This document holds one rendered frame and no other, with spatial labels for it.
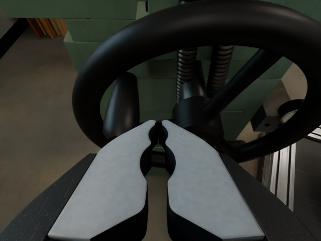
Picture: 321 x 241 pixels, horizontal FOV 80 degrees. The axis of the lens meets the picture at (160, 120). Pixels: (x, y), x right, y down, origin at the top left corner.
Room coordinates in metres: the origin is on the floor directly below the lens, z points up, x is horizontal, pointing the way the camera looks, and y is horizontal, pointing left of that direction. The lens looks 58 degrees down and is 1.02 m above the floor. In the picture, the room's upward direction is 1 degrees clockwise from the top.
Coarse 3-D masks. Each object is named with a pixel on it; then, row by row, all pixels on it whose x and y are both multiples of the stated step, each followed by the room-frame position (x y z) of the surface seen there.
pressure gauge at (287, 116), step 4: (292, 100) 0.27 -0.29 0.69; (296, 100) 0.27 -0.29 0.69; (300, 100) 0.26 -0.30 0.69; (284, 104) 0.27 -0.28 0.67; (288, 104) 0.26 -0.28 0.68; (292, 104) 0.26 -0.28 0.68; (296, 104) 0.26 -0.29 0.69; (300, 104) 0.25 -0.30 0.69; (280, 108) 0.26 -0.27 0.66; (284, 108) 0.26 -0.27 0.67; (288, 108) 0.25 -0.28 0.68; (292, 108) 0.25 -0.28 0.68; (296, 108) 0.25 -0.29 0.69; (280, 112) 0.26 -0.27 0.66; (284, 112) 0.25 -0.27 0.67; (288, 112) 0.24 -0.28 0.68; (292, 112) 0.24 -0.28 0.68; (280, 116) 0.25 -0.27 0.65; (284, 116) 0.24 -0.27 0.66; (288, 116) 0.24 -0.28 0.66; (280, 120) 0.26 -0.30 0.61; (284, 120) 0.24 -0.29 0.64
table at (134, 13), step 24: (0, 0) 0.30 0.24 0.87; (24, 0) 0.30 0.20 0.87; (48, 0) 0.30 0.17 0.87; (72, 0) 0.30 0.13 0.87; (96, 0) 0.30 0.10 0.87; (120, 0) 0.30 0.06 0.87; (144, 0) 0.30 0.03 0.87; (288, 0) 0.30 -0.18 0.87; (312, 0) 0.30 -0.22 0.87; (240, 48) 0.21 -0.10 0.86
